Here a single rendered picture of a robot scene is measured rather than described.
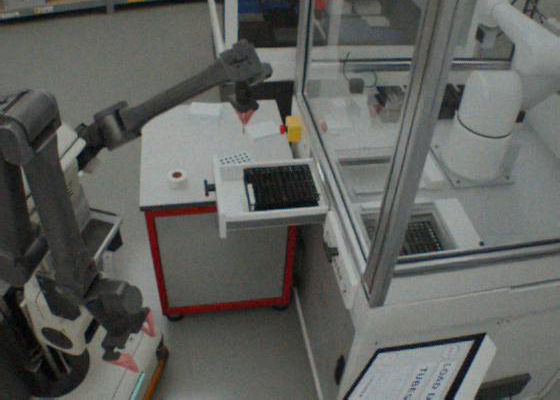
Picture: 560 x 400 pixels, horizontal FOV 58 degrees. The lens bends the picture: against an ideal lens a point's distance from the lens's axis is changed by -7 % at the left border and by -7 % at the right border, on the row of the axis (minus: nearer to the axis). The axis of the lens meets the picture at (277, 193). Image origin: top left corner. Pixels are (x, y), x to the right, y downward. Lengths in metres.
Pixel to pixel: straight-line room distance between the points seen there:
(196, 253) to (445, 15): 1.48
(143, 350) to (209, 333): 0.44
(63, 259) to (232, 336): 1.50
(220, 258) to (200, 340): 0.45
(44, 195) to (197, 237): 1.19
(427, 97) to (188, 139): 1.36
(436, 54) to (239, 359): 1.74
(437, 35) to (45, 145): 0.65
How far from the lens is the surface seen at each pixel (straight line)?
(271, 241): 2.12
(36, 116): 0.85
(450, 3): 0.92
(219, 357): 2.40
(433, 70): 0.97
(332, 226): 1.60
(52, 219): 0.97
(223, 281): 2.27
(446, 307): 1.53
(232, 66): 1.27
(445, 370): 1.09
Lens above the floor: 2.05
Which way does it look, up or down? 42 degrees down
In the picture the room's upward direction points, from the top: 4 degrees clockwise
